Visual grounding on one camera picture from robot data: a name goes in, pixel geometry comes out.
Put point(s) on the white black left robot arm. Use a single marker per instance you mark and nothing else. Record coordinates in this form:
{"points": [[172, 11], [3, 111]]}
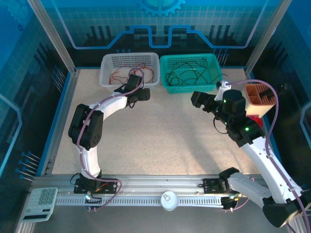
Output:
{"points": [[90, 157]]}

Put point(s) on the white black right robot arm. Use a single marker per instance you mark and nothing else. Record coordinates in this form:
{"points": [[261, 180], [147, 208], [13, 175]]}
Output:
{"points": [[262, 155]]}

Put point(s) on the teal plastic basket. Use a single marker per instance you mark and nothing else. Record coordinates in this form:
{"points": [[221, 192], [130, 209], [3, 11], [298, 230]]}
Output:
{"points": [[184, 88]]}

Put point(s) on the white plastic basket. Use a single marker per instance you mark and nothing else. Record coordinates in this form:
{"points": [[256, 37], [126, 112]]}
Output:
{"points": [[107, 72]]}

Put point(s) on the beige utensil holder terracotta top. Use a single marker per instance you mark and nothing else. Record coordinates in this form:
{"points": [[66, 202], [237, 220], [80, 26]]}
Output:
{"points": [[257, 91]]}

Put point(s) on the pink lidded cup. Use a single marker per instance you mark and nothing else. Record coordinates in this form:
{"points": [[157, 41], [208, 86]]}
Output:
{"points": [[257, 122]]}

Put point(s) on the aluminium base beam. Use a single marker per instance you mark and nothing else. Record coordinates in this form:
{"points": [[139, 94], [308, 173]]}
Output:
{"points": [[158, 184]]}

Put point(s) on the small black electronics module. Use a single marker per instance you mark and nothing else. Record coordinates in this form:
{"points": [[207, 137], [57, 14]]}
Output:
{"points": [[229, 202], [93, 200]]}

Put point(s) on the white round knob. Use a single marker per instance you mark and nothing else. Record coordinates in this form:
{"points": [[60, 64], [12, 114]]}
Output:
{"points": [[169, 200]]}

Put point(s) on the pale green calculator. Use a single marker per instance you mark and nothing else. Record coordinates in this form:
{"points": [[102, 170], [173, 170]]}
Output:
{"points": [[39, 204]]}

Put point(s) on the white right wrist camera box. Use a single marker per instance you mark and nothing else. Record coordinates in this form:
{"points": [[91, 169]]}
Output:
{"points": [[219, 93]]}

